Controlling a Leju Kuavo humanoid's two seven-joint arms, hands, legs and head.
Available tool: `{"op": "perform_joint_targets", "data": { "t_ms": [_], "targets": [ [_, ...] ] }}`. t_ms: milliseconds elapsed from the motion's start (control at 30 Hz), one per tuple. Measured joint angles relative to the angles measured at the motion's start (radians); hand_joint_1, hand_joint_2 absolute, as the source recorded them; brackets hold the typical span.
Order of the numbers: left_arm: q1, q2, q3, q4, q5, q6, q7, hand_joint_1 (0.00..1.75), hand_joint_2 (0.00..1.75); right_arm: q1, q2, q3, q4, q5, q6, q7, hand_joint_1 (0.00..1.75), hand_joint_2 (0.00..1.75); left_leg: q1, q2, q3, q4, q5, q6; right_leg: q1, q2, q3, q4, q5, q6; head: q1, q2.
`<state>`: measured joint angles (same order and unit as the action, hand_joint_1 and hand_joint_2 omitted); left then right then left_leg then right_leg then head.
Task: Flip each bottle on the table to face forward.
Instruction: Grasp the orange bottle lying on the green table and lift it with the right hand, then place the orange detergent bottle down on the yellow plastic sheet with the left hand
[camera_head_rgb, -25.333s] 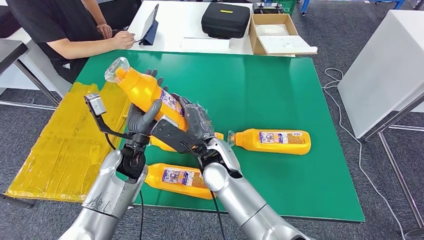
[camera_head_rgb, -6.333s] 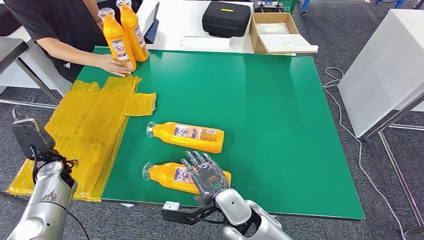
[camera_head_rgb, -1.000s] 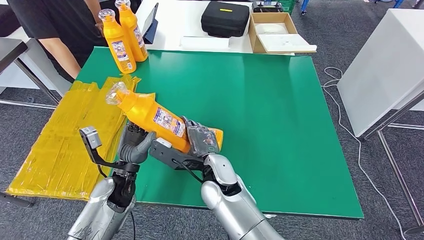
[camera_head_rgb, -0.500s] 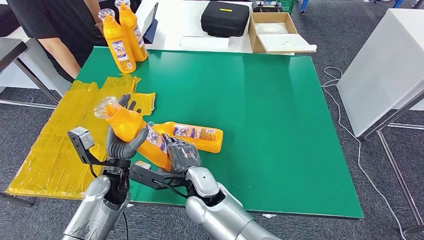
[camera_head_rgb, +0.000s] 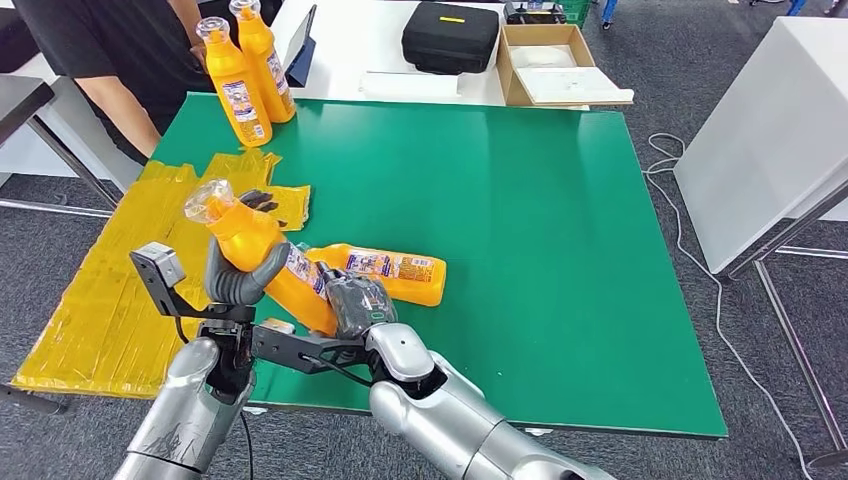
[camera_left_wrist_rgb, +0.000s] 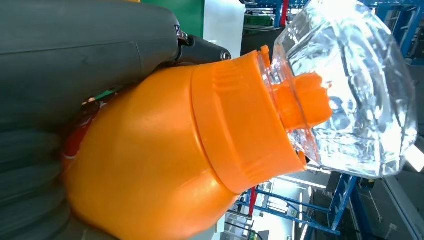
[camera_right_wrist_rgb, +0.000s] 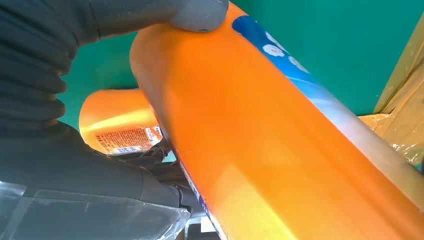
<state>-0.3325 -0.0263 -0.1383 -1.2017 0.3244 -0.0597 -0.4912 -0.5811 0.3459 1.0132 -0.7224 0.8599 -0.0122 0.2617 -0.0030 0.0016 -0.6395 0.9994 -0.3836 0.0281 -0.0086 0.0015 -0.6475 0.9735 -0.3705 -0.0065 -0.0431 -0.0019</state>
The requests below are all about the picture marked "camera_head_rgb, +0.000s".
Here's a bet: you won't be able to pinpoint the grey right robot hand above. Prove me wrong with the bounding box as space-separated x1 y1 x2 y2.
316 261 399 340

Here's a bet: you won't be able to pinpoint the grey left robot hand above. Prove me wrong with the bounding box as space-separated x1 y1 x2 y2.
203 190 293 309

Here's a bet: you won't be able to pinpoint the orange detergent bottle clear cap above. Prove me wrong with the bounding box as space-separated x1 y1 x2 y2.
304 243 448 308
195 16 274 148
183 178 340 338
228 0 297 125

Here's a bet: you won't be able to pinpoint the person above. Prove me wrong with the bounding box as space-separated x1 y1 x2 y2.
13 0 286 164

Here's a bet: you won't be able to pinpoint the tablet in dark folio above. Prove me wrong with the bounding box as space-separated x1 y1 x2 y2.
284 5 318 89

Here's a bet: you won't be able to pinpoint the yellow plastic sheet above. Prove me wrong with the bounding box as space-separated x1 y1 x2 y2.
11 148 313 400

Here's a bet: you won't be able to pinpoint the green table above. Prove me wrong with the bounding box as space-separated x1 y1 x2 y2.
153 92 729 440

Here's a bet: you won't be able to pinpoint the white desk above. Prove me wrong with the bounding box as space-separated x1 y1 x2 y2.
271 0 590 111

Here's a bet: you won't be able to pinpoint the grey desk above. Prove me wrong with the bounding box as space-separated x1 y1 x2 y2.
0 74 121 217

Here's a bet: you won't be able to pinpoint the black office chair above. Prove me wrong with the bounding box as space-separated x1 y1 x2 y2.
0 6 44 71

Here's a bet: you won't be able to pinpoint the white paper sheet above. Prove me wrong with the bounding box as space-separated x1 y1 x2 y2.
359 71 460 101

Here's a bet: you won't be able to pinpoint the black carrying case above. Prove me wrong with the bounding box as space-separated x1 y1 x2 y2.
401 1 501 75

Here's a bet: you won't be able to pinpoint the open cardboard box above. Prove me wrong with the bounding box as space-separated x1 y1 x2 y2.
495 24 598 109

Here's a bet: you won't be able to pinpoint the white flat board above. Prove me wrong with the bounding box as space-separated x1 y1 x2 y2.
513 66 635 107

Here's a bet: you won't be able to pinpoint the white foam pad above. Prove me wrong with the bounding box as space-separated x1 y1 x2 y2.
508 44 579 70

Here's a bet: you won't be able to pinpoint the black controller device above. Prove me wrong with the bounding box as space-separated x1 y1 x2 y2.
503 1 568 26

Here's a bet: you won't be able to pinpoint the green plastic crate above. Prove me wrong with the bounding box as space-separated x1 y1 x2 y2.
529 0 592 26

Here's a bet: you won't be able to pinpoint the white table metal legs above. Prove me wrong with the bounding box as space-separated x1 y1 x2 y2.
674 16 848 458

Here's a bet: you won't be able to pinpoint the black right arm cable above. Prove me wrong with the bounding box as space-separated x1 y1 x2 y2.
301 354 376 389

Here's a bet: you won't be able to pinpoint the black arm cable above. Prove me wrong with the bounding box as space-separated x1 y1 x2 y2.
173 316 258 480
301 354 376 389

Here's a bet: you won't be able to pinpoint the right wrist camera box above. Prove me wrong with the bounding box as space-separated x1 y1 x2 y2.
250 317 372 376

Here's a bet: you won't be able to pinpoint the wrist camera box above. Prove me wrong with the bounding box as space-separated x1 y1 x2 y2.
129 241 256 323
250 317 372 376

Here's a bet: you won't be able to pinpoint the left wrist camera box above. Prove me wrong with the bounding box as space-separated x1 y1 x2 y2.
129 241 256 323

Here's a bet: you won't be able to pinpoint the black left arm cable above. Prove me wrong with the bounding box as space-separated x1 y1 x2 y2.
173 316 258 480

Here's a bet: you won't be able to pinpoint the white floor cable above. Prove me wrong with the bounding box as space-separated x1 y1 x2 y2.
642 132 815 480

